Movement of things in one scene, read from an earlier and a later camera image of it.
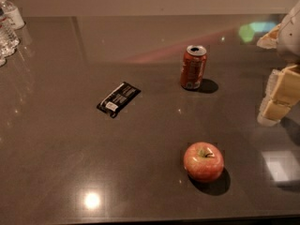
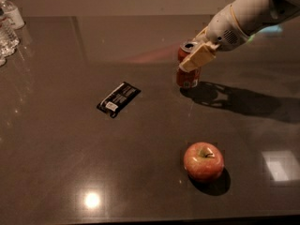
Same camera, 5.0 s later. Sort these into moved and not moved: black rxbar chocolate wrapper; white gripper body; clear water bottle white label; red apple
Moved: white gripper body
Not moved: black rxbar chocolate wrapper; clear water bottle white label; red apple
